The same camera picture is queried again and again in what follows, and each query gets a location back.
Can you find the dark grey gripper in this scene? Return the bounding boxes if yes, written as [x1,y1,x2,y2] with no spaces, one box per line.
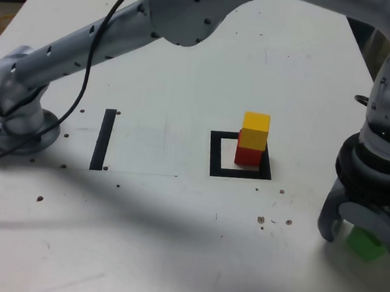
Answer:
[314,179,390,262]

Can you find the green cube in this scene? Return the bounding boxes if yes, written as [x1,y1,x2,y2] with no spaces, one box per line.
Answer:
[344,224,389,265]

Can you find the red cube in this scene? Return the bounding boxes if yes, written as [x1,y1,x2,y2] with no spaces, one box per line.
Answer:
[233,129,265,168]

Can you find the yellow cube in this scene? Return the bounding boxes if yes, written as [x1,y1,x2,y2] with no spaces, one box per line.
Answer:
[238,110,272,152]

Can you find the black tape square outline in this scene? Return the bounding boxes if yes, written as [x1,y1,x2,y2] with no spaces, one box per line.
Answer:
[207,129,276,181]

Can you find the black tape strip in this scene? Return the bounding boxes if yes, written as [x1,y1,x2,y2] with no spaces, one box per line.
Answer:
[88,107,118,172]

